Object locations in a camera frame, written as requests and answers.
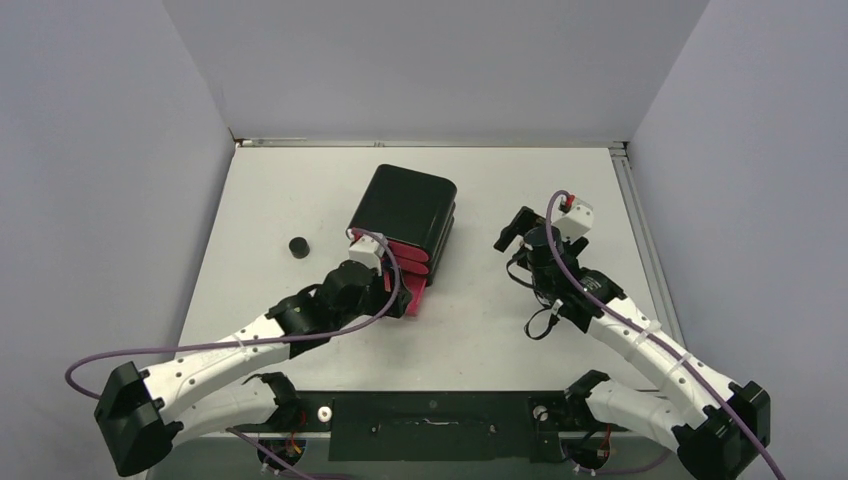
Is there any pink drawer with black knob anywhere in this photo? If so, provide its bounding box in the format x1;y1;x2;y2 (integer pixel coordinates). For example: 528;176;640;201
389;239;431;264

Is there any small black round jar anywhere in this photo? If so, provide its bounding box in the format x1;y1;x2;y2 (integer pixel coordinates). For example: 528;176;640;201
288;236;311;259

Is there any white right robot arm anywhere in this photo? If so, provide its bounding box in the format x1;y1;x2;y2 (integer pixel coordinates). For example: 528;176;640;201
494;207;771;479

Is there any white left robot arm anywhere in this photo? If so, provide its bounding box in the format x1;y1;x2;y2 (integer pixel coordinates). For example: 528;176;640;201
94;260;415;477

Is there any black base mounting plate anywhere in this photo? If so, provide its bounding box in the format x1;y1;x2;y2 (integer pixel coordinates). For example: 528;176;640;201
242;391;607;463

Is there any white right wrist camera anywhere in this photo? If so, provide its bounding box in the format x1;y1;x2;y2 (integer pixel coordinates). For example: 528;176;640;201
552;195;594;242

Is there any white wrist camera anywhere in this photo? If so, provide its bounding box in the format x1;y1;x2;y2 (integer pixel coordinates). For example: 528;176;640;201
552;195;594;242
346;229;387;275

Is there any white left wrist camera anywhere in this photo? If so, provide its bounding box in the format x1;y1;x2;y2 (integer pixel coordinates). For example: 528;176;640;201
346;229;387;275

